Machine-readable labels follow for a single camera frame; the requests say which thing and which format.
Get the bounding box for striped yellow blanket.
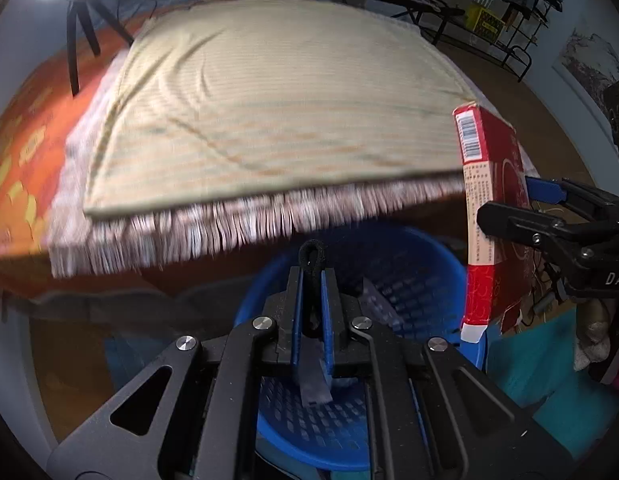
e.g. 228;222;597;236
84;0;477;221

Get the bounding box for fringed beige rug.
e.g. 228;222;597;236
48;0;535;278

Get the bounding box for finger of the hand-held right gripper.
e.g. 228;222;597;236
476;201;615;281
524;175;619;226

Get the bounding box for black tripod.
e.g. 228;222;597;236
64;0;135;97

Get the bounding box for black folding chair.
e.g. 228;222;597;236
332;0;465;43

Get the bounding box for beige soft object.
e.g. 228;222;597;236
573;305;614;372

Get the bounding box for floor cables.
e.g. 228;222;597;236
522;250;565;326

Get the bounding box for black hair tie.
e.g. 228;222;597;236
298;240;326;341

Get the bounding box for orange floral bedsheet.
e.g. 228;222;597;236
0;45;140;291

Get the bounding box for grey bed skirt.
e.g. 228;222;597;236
0;280;260;331

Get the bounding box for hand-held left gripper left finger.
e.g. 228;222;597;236
47;266;305;480

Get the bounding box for mountain wall poster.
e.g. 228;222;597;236
552;20;619;111

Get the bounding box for black metal rack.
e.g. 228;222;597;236
429;0;563;83

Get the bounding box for blue plastic basket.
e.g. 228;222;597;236
234;225;487;472

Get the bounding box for yellow plastic crate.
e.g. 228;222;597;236
462;4;505;43

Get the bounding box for red cardboard box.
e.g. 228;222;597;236
452;102;533;345

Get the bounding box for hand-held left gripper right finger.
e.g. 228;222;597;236
321;267;575;480

